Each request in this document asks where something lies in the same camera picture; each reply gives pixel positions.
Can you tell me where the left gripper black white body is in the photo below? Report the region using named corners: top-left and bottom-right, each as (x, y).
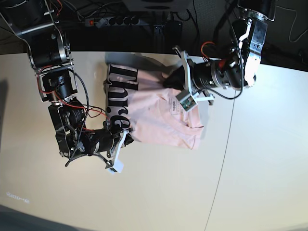
top-left (172, 47), bottom-right (231, 104)

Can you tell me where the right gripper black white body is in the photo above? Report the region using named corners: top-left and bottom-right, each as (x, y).
top-left (83, 125), bottom-right (131, 168)

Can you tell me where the pink T-shirt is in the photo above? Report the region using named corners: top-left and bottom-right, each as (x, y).
top-left (104, 64), bottom-right (204, 150)

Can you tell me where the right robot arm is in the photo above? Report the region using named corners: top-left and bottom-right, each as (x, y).
top-left (0, 0), bottom-right (128, 173)

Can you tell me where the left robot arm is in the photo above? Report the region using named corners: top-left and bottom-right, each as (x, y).
top-left (163, 0), bottom-right (276, 111)

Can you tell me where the black aluminium table leg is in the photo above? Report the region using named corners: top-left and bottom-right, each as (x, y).
top-left (153, 25), bottom-right (165, 53)

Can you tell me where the grey box with oval hole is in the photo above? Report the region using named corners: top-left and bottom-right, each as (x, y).
top-left (122, 0), bottom-right (192, 12)

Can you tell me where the white power strip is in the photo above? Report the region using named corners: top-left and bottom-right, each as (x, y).
top-left (84, 16), bottom-right (141, 28)

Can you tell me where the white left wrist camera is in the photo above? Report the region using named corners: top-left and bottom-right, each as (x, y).
top-left (176, 90), bottom-right (197, 112)

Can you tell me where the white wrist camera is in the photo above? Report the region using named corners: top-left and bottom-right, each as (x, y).
top-left (176, 90), bottom-right (197, 112)
top-left (107, 160), bottom-right (124, 175)

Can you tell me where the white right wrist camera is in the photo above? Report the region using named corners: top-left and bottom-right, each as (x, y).
top-left (107, 160), bottom-right (124, 175)

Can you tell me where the grey looped cable on floor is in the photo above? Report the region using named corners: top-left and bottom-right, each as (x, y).
top-left (287, 7), bottom-right (308, 44)

